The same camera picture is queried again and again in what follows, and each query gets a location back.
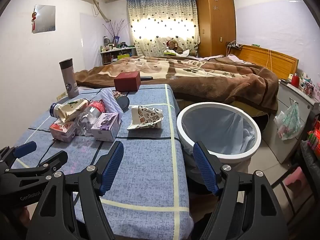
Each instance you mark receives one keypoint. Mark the pink stool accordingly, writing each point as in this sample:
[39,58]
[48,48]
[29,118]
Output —
[297,177]

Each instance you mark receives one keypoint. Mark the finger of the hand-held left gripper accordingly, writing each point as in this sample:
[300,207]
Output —
[25,148]
[55,158]

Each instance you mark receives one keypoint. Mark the black chair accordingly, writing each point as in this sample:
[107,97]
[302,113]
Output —
[308,160]

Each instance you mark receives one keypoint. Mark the white cluttered shelf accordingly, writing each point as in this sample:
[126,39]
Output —
[112,53]

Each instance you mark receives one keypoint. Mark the wooden bed headboard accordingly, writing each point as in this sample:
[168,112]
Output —
[275,60]

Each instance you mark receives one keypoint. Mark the vase with bare branches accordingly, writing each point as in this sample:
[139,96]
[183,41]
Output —
[115,28]

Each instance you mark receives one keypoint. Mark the hanging plastic bag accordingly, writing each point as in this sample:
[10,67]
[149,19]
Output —
[290,121]

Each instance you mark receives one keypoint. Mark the clear bottle with red label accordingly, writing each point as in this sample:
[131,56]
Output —
[87,117]

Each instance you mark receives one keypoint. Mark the blue plaid tablecloth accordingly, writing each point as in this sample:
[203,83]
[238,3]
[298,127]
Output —
[145,160]

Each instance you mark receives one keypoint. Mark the black remote control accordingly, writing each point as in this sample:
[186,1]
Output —
[146,78]

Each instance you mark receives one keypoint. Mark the white ribbed foam sleeve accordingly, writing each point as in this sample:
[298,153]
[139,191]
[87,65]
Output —
[110,100]

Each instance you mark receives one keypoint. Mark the power strip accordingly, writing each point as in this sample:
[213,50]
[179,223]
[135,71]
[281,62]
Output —
[235,45]

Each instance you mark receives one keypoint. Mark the cream printed bottle blue cap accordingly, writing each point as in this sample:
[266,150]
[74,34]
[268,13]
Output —
[70,107]

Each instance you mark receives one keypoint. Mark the purple drink carton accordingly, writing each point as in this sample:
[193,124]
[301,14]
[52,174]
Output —
[105,126]

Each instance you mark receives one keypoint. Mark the grey nightstand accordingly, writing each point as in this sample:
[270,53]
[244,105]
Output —
[287,120]

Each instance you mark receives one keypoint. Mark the red cartoon drink can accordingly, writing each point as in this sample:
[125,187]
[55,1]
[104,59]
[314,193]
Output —
[122,99]

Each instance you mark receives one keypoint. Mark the brown teddy bear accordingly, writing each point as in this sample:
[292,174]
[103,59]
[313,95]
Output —
[172,45]

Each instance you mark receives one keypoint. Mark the person's left hand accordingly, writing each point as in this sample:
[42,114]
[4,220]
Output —
[26,212]

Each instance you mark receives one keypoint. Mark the pink milk carton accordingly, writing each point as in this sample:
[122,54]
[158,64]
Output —
[62,130]

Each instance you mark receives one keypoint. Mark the heart print curtain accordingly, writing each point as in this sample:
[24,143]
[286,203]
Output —
[162,22]

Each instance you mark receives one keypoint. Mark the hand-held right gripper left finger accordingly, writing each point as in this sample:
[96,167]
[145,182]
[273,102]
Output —
[112,165]

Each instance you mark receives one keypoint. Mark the white round trash bin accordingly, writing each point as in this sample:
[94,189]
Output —
[235,156]

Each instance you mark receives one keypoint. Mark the printed paper bag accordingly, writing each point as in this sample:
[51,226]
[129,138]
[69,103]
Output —
[145,117]

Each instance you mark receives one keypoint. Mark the red hanging ornament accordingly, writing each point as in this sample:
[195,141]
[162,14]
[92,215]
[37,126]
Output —
[33,17]

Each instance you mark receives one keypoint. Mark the grey thermos bottle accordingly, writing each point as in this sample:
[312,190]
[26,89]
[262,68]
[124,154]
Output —
[68,77]

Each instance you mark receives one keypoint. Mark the wrapped air conditioner pipe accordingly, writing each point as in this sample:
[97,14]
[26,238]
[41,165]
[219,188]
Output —
[100,10]

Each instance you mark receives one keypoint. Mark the silver wall mirror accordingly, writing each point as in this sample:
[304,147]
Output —
[45,17]

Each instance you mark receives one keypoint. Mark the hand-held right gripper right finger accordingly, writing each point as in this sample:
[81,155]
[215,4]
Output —
[205,165]

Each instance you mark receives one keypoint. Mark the wooden wardrobe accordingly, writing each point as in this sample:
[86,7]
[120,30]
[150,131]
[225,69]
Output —
[216,22]

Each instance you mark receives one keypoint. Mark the brown patterned blanket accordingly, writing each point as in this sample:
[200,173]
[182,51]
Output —
[200,75]

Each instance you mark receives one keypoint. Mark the red box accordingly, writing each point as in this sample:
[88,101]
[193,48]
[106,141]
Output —
[127,81]

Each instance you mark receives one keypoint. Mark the colourful plaid fabric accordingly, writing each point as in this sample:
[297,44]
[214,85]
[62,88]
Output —
[315,137]

